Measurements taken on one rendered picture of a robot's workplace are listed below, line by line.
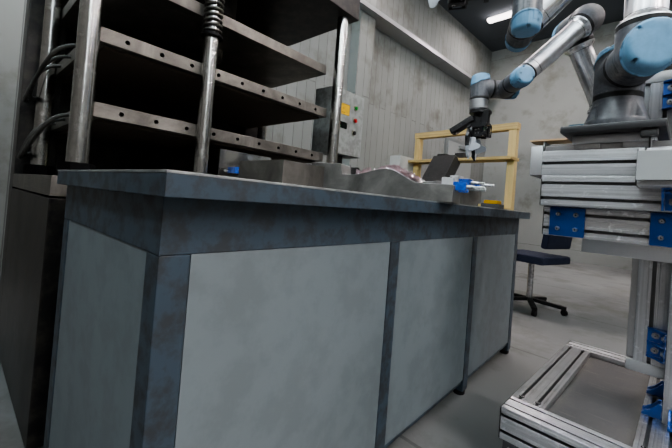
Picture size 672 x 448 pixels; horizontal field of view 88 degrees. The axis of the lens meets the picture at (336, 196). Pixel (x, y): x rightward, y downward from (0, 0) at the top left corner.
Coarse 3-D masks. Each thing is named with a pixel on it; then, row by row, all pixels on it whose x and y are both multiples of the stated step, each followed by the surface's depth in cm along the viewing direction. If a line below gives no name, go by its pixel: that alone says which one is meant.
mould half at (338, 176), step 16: (336, 176) 124; (352, 176) 121; (368, 176) 119; (384, 176) 116; (400, 176) 114; (368, 192) 118; (384, 192) 116; (400, 192) 114; (416, 192) 112; (432, 192) 109; (448, 192) 107
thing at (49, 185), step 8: (16, 176) 148; (24, 176) 133; (32, 176) 121; (40, 176) 110; (48, 176) 102; (56, 176) 100; (16, 184) 147; (24, 184) 132; (32, 184) 120; (40, 184) 109; (48, 184) 101; (56, 184) 100; (40, 192) 109; (48, 192) 100; (56, 192) 100; (64, 192) 102
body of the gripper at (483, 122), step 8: (472, 112) 148; (480, 112) 147; (488, 112) 144; (480, 120) 147; (488, 120) 146; (472, 128) 147; (480, 128) 144; (488, 128) 146; (472, 136) 148; (480, 136) 145; (488, 136) 146
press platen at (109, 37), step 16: (112, 32) 117; (128, 48) 121; (144, 48) 125; (160, 48) 129; (64, 64) 146; (176, 64) 134; (192, 64) 139; (224, 80) 149; (240, 80) 154; (272, 96) 168; (288, 96) 175; (320, 112) 192
